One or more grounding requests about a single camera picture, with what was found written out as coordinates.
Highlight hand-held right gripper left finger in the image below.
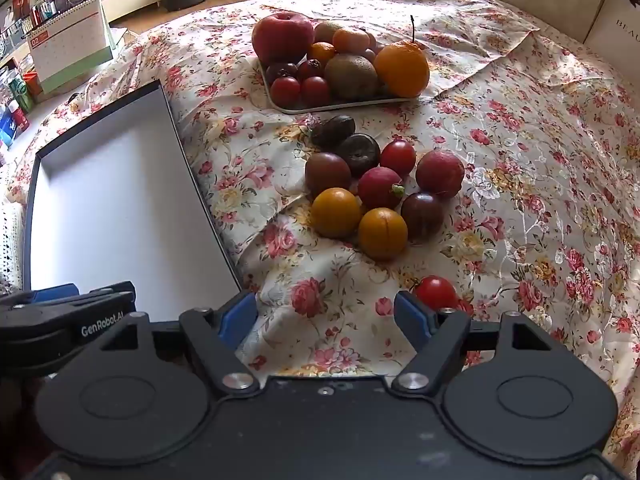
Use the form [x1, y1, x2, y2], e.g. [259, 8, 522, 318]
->
[97, 291, 262, 395]

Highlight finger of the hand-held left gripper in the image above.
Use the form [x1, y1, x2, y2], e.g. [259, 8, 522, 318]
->
[30, 283, 80, 303]
[85, 281, 137, 306]

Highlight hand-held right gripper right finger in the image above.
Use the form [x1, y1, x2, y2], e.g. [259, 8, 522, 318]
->
[391, 291, 553, 395]

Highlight red cherry tomato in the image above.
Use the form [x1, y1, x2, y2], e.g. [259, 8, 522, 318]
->
[380, 140, 417, 178]
[412, 276, 460, 313]
[270, 76, 302, 110]
[300, 76, 332, 108]

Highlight black box with white inside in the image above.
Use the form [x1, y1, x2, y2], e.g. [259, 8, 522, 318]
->
[22, 79, 243, 322]

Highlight yellow tomato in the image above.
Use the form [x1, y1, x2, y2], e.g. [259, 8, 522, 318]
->
[358, 207, 409, 261]
[311, 187, 363, 239]

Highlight white lace cloth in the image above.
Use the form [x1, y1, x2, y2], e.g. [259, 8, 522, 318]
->
[0, 160, 26, 296]

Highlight dark purple tomato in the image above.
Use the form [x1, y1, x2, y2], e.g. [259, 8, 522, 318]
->
[400, 192, 445, 240]

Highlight red fruit with green stem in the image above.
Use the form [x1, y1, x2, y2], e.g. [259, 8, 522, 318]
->
[357, 166, 405, 210]

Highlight red plum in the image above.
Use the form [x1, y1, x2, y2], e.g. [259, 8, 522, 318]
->
[416, 150, 466, 199]

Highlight blue and white packet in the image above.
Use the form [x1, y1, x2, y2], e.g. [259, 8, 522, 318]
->
[0, 110, 18, 148]

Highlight dark wrinkled fruit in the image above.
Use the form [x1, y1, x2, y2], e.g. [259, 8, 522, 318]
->
[310, 115, 357, 150]

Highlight floral tablecloth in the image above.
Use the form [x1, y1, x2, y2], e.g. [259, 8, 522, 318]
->
[0, 0, 640, 480]

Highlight white tray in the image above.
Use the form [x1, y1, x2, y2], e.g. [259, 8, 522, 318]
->
[257, 57, 423, 115]

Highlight large brown kiwi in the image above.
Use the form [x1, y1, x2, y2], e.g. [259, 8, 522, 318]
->
[324, 53, 379, 102]

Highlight large orange with stem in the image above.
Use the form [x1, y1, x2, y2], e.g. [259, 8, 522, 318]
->
[373, 15, 431, 98]

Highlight green-edged cardboard box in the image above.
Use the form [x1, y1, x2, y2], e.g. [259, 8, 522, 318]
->
[25, 0, 117, 95]

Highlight small orange tangerine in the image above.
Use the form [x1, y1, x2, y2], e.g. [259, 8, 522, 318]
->
[306, 41, 337, 66]

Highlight red apple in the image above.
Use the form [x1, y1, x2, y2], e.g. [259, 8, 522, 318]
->
[251, 11, 315, 67]

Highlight small brown kiwi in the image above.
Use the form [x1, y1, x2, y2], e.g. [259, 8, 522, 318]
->
[313, 21, 346, 45]

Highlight white paper bag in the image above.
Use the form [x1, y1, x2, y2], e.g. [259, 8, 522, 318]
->
[584, 0, 640, 58]

